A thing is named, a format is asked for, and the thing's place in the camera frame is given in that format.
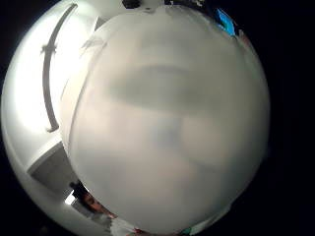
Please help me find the the person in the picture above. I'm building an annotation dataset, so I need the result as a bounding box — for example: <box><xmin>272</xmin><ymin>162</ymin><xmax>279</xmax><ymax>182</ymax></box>
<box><xmin>69</xmin><ymin>181</ymin><xmax>211</xmax><ymax>236</ymax></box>

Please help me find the blue screen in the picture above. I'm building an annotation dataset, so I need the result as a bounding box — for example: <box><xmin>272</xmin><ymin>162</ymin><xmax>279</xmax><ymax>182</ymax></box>
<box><xmin>215</xmin><ymin>8</ymin><xmax>238</xmax><ymax>37</ymax></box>

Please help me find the black object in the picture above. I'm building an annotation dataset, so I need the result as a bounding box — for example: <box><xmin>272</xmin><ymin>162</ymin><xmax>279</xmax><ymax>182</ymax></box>
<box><xmin>121</xmin><ymin>0</ymin><xmax>143</xmax><ymax>10</ymax></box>

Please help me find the grey wall panel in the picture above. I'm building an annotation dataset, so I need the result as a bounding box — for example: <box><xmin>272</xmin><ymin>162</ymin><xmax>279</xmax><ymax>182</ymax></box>
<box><xmin>27</xmin><ymin>141</ymin><xmax>81</xmax><ymax>195</ymax></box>

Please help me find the dark curved ceiling rail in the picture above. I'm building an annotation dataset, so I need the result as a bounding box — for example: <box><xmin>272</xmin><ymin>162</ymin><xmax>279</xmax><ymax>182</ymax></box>
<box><xmin>40</xmin><ymin>3</ymin><xmax>79</xmax><ymax>134</ymax></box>

